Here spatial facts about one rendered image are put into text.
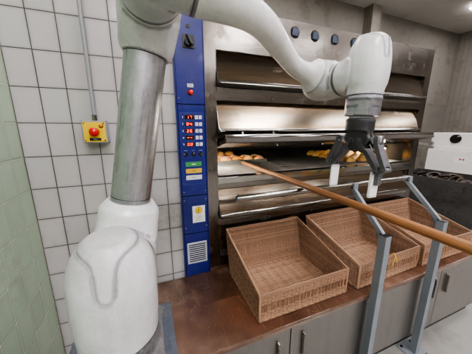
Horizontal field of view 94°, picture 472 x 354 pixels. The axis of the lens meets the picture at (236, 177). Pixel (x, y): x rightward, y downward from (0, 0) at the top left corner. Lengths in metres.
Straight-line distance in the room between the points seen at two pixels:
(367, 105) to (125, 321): 0.72
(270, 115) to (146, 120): 0.98
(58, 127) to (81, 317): 0.96
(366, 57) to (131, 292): 0.74
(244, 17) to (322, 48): 1.23
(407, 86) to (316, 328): 1.90
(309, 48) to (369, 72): 1.00
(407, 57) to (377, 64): 1.65
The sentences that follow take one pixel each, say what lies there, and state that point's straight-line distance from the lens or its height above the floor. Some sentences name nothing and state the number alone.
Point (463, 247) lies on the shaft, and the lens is 0.80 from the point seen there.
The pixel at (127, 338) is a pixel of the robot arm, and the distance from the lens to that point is 0.53.
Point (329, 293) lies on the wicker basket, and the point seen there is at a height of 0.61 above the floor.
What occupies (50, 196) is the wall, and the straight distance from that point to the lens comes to 1.37.
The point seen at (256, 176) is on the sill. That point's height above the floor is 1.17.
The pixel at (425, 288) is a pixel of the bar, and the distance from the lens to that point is 1.94.
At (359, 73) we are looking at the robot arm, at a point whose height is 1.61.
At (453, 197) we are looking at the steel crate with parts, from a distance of 4.39.
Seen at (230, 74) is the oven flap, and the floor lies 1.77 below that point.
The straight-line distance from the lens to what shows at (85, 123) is 1.21.
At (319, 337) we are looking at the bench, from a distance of 1.48.
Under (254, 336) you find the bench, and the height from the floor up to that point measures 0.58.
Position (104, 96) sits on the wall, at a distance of 1.28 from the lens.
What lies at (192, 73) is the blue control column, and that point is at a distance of 1.28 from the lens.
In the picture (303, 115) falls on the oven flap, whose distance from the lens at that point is 1.60.
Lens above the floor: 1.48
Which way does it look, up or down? 13 degrees down
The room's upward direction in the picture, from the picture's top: straight up
